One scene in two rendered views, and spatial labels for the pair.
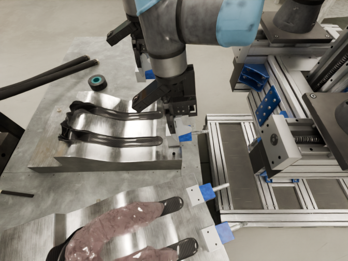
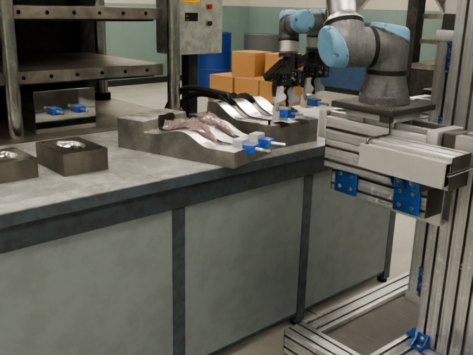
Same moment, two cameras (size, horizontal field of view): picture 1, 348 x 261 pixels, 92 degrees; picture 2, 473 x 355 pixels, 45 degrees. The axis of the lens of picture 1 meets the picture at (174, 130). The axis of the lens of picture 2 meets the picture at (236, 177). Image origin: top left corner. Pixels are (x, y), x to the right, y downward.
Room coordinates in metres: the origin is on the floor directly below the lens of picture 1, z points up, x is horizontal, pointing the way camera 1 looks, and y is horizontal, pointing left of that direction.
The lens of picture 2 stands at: (-1.24, -1.52, 1.31)
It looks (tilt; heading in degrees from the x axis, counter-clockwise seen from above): 17 degrees down; 50
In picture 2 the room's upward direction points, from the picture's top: 1 degrees clockwise
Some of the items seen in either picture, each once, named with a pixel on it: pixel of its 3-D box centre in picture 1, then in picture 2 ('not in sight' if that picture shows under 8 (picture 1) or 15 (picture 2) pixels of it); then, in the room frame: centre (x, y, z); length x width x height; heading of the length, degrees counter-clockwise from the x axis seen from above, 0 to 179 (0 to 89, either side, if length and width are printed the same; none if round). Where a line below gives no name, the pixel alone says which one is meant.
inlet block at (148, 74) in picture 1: (153, 73); (316, 102); (0.56, 0.08, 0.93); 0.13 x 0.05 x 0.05; 92
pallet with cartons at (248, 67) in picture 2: not in sight; (263, 82); (3.88, 3.97, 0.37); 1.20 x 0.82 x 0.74; 102
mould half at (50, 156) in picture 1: (111, 130); (250, 117); (0.33, 0.23, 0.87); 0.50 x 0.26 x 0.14; 92
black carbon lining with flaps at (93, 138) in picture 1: (110, 124); (251, 106); (0.32, 0.21, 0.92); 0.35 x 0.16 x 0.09; 92
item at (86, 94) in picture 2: not in sight; (41, 101); (-0.24, 1.01, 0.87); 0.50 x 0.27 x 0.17; 92
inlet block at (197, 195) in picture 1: (208, 191); (268, 142); (0.12, -0.10, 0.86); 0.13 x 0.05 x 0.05; 109
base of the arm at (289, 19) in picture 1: (300, 9); not in sight; (0.73, -0.48, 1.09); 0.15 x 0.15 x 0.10
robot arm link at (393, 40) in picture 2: not in sight; (386, 46); (0.23, -0.48, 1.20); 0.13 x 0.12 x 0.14; 155
